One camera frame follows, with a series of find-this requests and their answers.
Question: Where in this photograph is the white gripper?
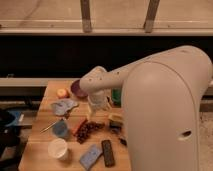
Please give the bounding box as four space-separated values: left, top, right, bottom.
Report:
88 90 110 118

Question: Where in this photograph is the dark red grape bunch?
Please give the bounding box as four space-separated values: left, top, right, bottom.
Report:
76 121 105 144

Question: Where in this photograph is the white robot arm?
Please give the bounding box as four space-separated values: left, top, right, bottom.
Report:
80 46 213 171

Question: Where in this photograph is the white paper cup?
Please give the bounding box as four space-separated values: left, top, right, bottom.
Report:
48 138 69 161

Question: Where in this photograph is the green plastic tray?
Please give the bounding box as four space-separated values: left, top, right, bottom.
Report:
111 89 122 106

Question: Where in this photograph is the purple bowl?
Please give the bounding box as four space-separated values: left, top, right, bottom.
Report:
71 80 87 98

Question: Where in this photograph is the banana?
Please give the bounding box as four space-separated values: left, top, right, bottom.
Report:
108 113 123 122

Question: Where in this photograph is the orange carrot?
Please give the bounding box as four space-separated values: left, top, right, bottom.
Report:
72 118 87 136

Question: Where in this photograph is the apple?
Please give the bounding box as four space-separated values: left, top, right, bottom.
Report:
56 88 70 99

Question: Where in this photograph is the small dark toy block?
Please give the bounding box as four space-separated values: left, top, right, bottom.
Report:
109 121 122 133

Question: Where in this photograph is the grey blue cloth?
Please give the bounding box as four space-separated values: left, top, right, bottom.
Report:
51 99 78 116

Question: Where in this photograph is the dark rectangular remote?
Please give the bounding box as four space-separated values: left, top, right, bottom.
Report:
101 140 115 167

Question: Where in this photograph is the metal spoon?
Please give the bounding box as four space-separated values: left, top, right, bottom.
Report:
40 119 62 133

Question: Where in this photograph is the blue sponge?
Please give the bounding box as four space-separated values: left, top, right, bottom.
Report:
79 144 102 171

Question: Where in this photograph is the black handled utensil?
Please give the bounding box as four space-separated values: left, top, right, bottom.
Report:
118 137 127 146

